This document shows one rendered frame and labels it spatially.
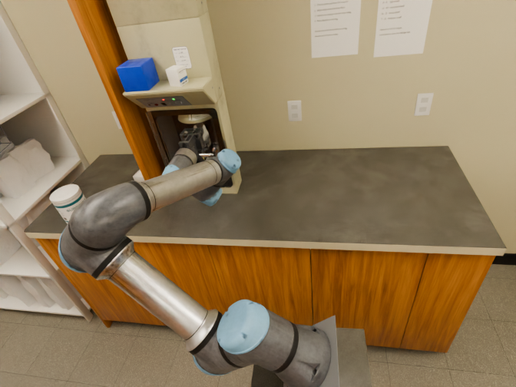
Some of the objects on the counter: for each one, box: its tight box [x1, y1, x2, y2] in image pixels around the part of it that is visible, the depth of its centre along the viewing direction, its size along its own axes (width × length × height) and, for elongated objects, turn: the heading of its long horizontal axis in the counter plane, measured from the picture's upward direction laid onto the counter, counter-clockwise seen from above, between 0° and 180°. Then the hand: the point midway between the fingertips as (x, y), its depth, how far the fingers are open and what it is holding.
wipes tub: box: [50, 184, 86, 223], centre depth 153 cm, size 13×13×15 cm
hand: (204, 133), depth 127 cm, fingers closed
